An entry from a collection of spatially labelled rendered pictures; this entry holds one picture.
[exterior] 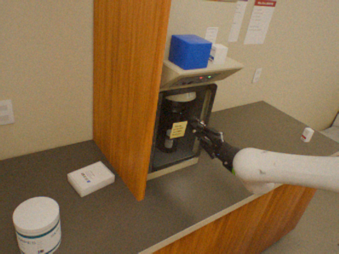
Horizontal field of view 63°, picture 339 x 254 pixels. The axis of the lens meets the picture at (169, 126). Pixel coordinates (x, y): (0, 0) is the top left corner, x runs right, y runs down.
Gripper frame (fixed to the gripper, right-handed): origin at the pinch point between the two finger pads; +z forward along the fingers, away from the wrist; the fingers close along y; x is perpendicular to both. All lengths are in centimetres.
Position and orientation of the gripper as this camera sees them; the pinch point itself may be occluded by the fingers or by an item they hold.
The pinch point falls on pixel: (197, 129)
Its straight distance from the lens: 122.0
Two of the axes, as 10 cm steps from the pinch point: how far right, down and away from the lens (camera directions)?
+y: 1.5, -8.5, -5.1
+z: -5.7, -5.0, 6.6
